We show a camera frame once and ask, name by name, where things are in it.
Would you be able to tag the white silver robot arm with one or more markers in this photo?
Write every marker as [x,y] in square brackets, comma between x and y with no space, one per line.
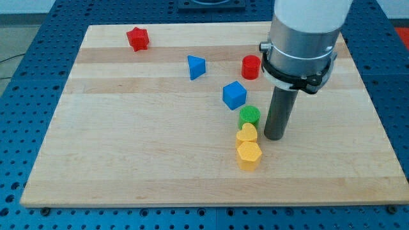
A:
[299,53]

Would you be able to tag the blue triangle block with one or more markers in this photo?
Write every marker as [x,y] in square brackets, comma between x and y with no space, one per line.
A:
[197,66]

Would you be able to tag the red star block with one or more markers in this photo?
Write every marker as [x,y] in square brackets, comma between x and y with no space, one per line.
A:
[138,39]

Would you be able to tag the blue cube block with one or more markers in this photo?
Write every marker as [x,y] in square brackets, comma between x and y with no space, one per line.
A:
[234,95]

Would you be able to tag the green cylinder block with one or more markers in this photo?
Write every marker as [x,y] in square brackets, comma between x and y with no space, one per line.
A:
[249,114]

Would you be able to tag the wooden board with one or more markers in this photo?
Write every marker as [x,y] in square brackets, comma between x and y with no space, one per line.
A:
[131,129]

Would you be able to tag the yellow heart block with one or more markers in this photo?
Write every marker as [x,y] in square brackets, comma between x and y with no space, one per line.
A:
[248,133]

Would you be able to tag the yellow hexagon block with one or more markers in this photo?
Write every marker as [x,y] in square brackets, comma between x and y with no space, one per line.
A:
[248,156]

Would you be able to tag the red cylinder block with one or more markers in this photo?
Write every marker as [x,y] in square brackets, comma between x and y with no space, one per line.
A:
[250,67]

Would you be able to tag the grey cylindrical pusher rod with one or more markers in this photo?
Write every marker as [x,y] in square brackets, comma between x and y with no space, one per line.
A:
[281,106]

